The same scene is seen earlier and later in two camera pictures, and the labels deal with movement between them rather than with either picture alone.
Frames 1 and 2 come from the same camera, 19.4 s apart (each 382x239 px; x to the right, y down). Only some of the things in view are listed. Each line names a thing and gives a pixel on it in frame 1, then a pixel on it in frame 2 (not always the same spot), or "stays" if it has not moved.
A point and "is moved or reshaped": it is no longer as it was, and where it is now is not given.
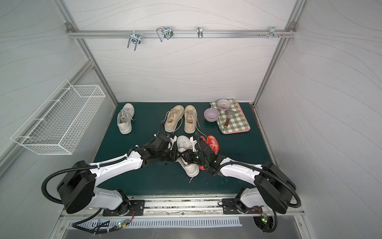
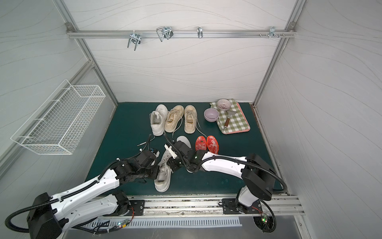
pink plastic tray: [246, 119] stays
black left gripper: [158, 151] -> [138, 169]
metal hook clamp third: [200, 32] stays
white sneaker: [184, 143] is moved or reshaped
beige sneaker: [173, 119] stays
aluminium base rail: [181, 207] stays
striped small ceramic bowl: [224, 104] stays
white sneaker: [124, 118] -> [163, 183]
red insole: [213, 143] stays
